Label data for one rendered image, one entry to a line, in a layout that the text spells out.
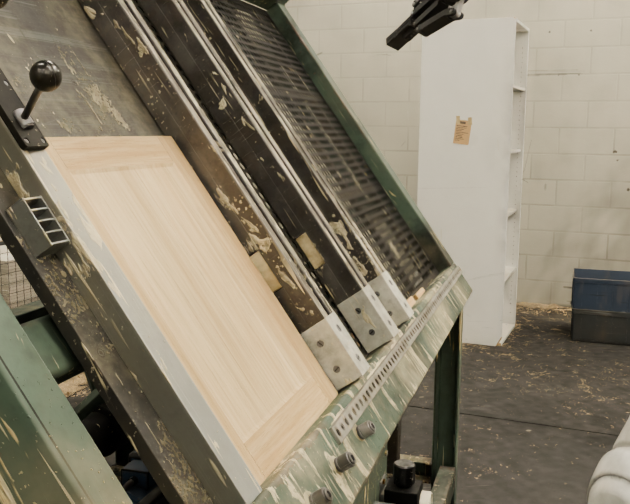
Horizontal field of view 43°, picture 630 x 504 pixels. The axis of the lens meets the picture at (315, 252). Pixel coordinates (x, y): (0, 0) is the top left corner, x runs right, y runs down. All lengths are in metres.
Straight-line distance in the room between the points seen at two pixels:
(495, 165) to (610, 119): 1.55
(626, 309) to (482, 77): 1.76
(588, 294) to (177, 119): 4.31
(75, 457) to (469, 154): 4.54
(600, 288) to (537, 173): 1.37
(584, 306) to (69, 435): 4.92
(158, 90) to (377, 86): 5.36
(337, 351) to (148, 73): 0.62
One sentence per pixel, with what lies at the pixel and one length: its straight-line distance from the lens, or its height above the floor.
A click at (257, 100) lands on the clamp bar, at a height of 1.43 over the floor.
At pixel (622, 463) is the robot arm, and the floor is 1.02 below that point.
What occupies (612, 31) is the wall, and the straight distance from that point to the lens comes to 6.56.
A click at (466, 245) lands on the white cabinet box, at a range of 5.26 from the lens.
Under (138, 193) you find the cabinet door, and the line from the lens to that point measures 1.30.
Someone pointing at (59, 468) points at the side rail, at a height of 1.04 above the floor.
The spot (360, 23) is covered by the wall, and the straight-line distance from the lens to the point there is 6.95.
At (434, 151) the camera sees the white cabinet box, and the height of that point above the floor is 1.24.
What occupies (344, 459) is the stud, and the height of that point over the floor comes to 0.88.
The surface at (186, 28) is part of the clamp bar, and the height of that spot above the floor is 1.58.
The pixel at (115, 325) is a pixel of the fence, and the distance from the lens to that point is 1.05.
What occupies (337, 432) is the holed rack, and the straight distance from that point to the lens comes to 1.32.
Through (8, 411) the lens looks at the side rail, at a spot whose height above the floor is 1.09.
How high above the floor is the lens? 1.37
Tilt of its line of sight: 9 degrees down
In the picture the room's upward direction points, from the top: 1 degrees clockwise
